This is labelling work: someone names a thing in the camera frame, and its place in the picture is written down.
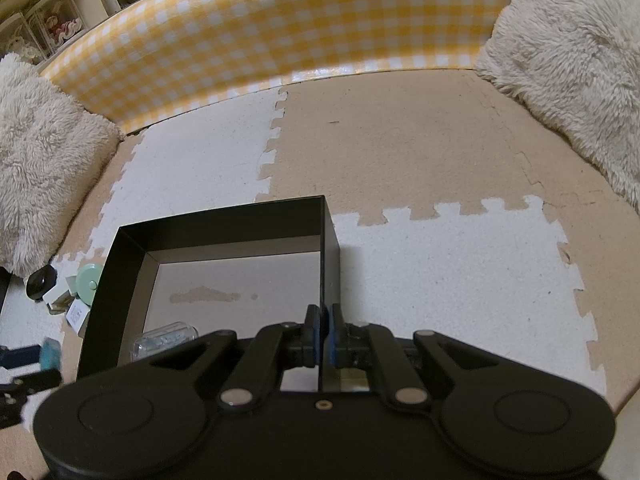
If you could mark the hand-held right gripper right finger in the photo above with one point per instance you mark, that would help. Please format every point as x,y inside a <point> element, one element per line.
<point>332,345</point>

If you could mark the yellow checked bumper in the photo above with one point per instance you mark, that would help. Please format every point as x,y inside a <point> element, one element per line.
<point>275,40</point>

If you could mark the white foam mat tile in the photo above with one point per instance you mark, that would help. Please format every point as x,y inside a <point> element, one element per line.
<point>30,325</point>
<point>200,160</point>
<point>450,285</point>

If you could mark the small tan metallic object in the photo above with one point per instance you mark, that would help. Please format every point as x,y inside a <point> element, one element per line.
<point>59,304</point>

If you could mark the black cardboard box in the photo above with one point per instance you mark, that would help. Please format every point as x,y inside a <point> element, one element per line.
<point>210,225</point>

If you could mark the small white box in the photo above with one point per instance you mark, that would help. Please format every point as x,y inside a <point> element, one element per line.
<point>77,316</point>

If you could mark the clear display case with doll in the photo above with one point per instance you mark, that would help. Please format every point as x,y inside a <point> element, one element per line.
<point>17,40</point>
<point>55,22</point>

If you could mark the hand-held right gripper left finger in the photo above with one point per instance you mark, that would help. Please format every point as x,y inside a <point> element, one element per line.
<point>315,337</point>

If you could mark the beige foam mat tile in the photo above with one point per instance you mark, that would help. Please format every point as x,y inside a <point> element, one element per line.
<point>100,195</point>
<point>595,260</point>
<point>400,140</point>

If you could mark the mint green tape measure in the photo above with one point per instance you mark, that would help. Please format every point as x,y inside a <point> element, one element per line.
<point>87,285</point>

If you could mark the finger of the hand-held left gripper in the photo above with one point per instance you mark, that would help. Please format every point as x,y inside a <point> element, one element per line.
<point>50,353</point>
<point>37,381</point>

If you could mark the fluffy cream cushion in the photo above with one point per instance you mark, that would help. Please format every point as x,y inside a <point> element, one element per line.
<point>45,160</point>
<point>575,60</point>

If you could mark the black round object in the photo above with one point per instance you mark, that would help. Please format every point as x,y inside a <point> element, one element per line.
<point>42,282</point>

